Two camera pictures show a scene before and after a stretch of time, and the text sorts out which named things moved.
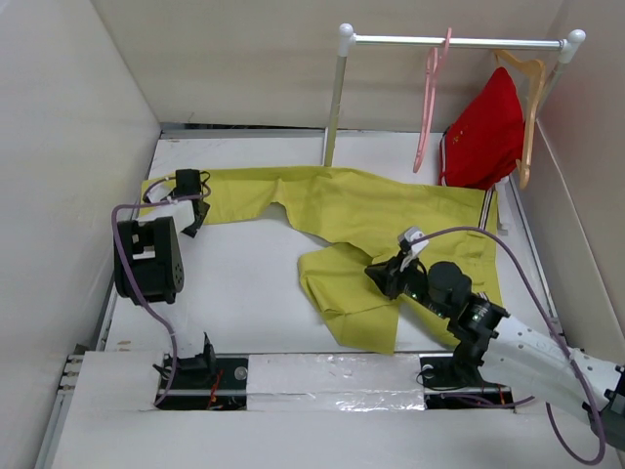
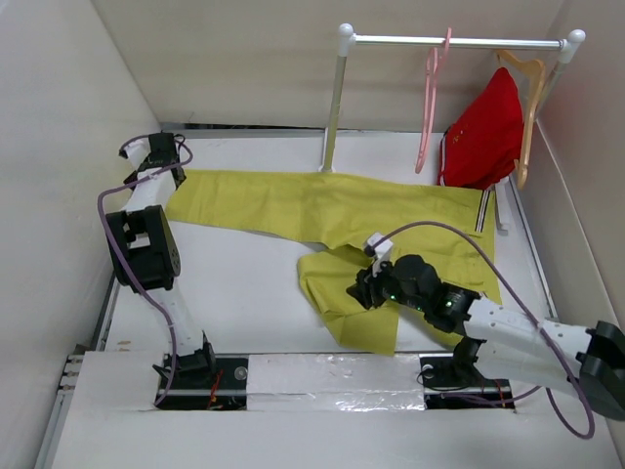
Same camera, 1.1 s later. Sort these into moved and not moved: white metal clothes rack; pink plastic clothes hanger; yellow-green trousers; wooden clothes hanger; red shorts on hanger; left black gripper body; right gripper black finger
Moved: yellow-green trousers; left black gripper body; right gripper black finger
Not moved: wooden clothes hanger; white metal clothes rack; red shorts on hanger; pink plastic clothes hanger
